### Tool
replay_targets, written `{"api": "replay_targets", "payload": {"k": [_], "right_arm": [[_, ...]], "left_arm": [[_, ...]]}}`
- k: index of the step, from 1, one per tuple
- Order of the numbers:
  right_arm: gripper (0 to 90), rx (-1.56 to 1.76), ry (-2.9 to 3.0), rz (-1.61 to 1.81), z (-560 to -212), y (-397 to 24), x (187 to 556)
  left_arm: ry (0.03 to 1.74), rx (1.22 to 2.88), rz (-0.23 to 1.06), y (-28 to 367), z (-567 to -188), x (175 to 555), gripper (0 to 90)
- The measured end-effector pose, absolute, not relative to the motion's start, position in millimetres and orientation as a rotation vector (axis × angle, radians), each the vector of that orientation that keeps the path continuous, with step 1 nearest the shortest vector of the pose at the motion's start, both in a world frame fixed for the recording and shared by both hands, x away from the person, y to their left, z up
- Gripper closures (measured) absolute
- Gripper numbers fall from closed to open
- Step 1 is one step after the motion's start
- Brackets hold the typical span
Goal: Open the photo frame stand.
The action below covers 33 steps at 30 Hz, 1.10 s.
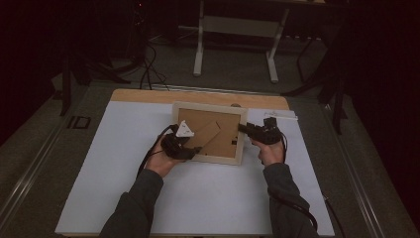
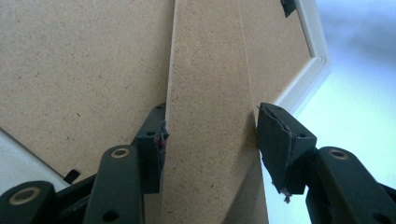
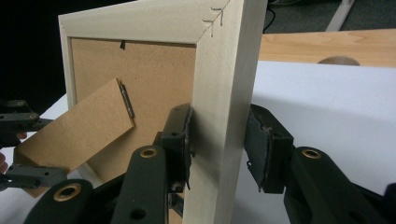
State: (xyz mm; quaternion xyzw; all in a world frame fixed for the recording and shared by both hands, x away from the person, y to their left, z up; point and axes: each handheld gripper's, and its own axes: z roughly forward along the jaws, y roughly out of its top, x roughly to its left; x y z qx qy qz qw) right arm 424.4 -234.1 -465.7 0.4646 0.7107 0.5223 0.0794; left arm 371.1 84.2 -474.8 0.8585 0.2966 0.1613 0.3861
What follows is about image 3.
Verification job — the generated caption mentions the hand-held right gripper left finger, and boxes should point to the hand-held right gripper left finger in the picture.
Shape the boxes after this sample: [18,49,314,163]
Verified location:
[153,103,194,194]

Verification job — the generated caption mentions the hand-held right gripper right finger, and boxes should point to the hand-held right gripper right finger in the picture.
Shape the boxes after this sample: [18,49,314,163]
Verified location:
[244,104,295,194]

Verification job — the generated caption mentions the wooden photo frame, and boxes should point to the wooden photo frame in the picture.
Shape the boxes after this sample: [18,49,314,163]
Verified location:
[13,0,269,224]

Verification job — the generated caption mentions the black floor cables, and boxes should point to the black floor cables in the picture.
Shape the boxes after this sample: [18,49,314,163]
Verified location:
[262,0,277,34]

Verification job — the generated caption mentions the white metal desk frame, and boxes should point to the white metal desk frame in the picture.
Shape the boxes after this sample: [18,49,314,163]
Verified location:
[325,0,357,32]

